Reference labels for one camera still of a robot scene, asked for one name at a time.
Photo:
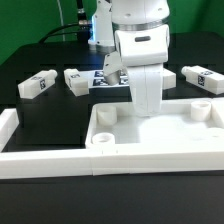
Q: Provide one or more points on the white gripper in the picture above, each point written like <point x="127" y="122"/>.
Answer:
<point x="141" y="56"/>

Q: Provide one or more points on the white desk top tray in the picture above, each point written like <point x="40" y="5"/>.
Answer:
<point x="181" y="121"/>

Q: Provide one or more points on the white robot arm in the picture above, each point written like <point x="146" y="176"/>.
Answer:
<point x="125" y="15"/>

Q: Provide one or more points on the fiducial marker sheet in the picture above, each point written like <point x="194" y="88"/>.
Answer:
<point x="96" y="79"/>

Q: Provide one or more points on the white obstacle fence frame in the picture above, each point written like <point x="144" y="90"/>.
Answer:
<point x="106" y="159"/>

